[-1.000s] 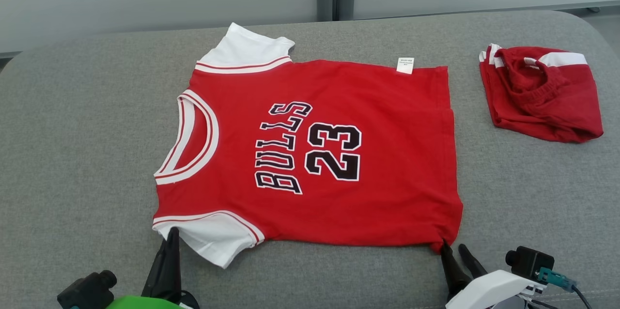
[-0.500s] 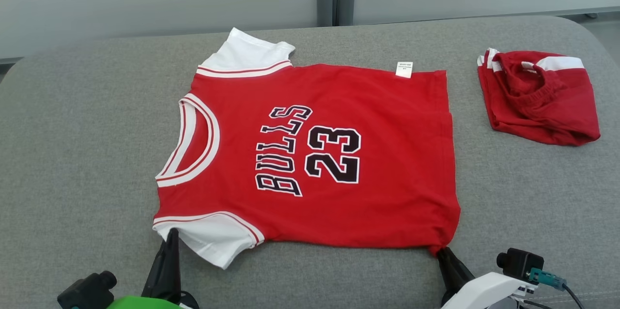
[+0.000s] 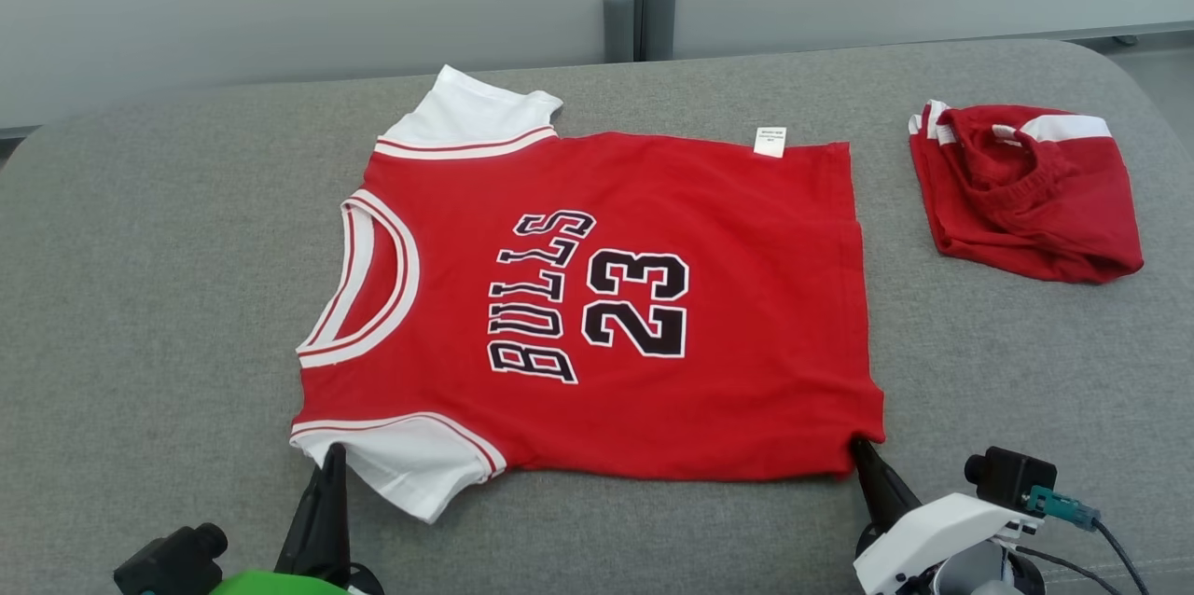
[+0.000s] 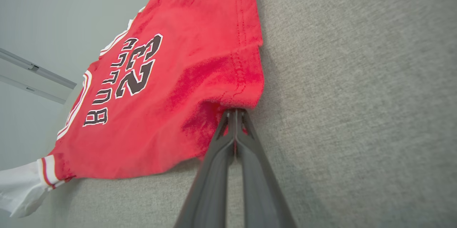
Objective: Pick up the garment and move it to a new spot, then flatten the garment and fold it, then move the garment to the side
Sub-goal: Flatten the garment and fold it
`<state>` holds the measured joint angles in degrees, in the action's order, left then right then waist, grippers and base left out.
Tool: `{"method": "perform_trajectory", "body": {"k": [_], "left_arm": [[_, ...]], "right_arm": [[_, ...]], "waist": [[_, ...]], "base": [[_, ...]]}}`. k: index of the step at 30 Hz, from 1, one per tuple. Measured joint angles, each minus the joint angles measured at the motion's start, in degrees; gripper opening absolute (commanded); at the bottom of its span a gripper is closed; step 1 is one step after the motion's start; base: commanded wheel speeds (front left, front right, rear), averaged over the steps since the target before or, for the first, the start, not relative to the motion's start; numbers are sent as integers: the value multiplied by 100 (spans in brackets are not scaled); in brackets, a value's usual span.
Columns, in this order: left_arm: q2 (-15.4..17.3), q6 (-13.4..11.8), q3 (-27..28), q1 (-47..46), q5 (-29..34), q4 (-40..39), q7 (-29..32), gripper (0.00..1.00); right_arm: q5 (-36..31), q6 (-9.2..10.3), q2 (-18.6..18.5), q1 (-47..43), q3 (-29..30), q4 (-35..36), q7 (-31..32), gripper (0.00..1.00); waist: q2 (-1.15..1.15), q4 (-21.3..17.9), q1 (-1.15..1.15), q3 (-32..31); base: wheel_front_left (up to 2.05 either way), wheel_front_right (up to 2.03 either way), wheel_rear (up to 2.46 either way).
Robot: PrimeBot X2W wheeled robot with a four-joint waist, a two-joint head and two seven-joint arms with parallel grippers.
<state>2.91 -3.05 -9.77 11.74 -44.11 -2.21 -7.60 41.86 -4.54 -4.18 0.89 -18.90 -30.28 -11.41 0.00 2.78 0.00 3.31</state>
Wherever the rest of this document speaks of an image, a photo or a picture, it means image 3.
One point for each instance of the red Bulls 23 jersey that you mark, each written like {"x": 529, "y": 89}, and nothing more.
{"x": 746, "y": 343}

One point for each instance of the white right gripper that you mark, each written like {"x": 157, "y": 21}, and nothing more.
{"x": 905, "y": 548}

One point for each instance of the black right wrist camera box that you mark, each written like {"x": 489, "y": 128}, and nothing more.
{"x": 1012, "y": 478}

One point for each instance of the short grey round-top post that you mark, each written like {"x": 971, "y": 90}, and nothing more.
{"x": 618, "y": 26}

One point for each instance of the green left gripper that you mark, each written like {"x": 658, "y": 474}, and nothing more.
{"x": 270, "y": 584}

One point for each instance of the grey partition floor rail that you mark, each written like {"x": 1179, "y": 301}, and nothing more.
{"x": 1147, "y": 33}

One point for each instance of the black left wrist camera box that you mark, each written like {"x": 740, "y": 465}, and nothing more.
{"x": 173, "y": 562}

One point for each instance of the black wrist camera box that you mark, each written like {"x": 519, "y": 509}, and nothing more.
{"x": 1012, "y": 478}
{"x": 173, "y": 562}

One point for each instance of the grey fabric sofa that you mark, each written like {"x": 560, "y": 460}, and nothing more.
{"x": 140, "y": 297}

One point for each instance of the tall grey round-top post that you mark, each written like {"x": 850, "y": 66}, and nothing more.
{"x": 659, "y": 17}

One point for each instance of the red shorts white stripe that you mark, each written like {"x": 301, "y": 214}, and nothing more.
{"x": 1026, "y": 203}

